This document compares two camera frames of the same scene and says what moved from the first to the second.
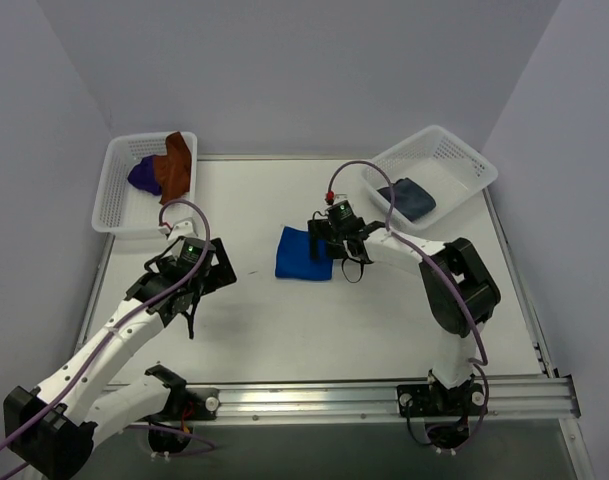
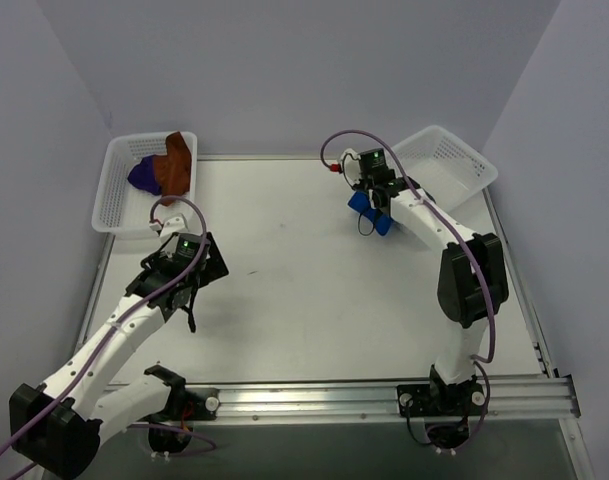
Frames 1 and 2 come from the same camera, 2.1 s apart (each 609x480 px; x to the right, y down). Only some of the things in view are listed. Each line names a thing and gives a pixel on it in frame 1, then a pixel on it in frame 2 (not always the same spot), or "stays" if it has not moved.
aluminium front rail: (540, 397) stays
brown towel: (174, 168) stays
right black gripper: (322, 239) → (376, 214)
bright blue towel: (292, 259) → (360, 201)
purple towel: (142, 176) stays
